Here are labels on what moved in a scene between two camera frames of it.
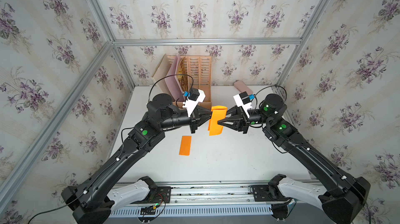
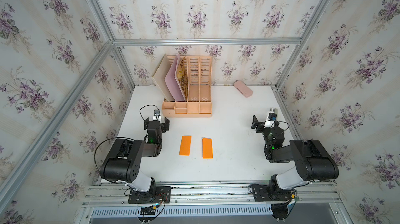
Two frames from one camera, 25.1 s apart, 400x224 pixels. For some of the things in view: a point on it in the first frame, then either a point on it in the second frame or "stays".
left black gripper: x=198 y=115 -> x=164 y=126
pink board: x=173 y=87 stays
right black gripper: x=241 y=125 -> x=254 y=123
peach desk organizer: x=199 y=76 stays
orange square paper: x=218 y=112 -> x=207 y=148
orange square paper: x=185 y=145 stays
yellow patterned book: x=183 y=69 stays
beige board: x=161 y=72 stays
